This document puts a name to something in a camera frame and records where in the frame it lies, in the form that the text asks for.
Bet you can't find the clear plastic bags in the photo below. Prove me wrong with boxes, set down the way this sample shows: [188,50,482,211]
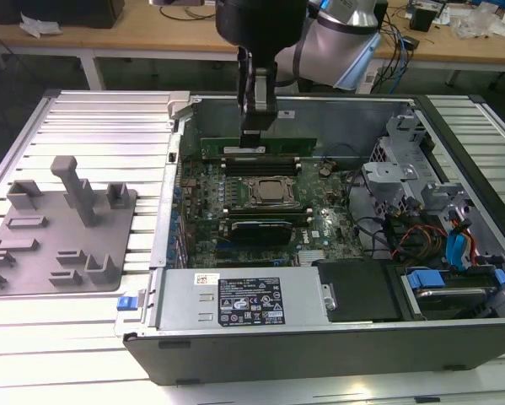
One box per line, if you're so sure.
[453,7,505,41]

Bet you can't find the blue cable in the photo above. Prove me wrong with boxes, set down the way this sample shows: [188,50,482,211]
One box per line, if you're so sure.
[395,28,410,90]

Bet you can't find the hard disk in blue carrier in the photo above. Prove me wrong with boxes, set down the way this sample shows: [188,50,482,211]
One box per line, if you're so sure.
[402,268,501,316]

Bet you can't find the green motherboard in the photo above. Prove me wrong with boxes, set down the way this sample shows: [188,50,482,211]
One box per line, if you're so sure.
[178,155,363,269]

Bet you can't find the black graphics card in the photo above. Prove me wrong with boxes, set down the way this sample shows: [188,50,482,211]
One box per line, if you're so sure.
[228,218,294,248]

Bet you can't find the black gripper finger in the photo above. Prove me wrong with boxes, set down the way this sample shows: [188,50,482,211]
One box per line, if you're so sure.
[241,69,277,149]
[237,46,254,115]

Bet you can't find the red and yellow wire bundle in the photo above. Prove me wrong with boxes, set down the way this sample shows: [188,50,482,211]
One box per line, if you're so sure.
[391,224,447,259]

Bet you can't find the crumpled white paper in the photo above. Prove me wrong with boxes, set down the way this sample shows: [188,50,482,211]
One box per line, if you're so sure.
[18,11,63,40]

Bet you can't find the silver power supply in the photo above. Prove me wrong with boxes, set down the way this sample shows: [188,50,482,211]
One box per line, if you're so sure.
[154,268,323,331]

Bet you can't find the large black box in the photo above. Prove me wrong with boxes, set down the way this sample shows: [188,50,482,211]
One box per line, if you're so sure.
[0,0,125,30]

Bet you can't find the CPU socket with cover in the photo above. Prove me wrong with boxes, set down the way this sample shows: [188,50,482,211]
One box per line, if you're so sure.
[244,175,298,207]

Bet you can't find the grey parts rack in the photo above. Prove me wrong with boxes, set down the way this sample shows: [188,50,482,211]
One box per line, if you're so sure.
[0,155,139,299]

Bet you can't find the black RAM slot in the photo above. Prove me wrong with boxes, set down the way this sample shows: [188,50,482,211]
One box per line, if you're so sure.
[223,203,312,224]
[223,165,302,177]

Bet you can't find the blue flat wire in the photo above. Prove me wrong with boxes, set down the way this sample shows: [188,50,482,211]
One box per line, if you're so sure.
[444,210,475,269]

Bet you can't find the open black PC case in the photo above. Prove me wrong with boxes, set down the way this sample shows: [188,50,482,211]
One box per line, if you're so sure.
[112,90,505,387]

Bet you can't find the silver CPU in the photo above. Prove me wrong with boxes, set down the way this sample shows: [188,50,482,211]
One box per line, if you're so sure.
[255,181,289,202]

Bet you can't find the black wire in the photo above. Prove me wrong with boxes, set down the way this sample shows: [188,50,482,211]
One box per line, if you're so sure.
[345,171,390,259]

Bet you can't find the black plastic shroud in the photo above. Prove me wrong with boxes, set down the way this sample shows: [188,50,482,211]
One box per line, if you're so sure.
[318,260,403,324]

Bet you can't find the silver drive cage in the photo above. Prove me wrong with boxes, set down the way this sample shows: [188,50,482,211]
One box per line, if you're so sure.
[360,113,476,223]

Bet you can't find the green RAM stick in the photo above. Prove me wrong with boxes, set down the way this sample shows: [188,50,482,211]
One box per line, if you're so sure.
[225,156,299,165]
[200,135,319,160]

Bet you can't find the small silver heat sink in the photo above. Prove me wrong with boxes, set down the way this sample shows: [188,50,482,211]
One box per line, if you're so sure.
[298,250,327,267]

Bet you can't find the small black box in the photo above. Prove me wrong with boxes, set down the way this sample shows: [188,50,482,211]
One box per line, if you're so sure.
[409,7,439,33]

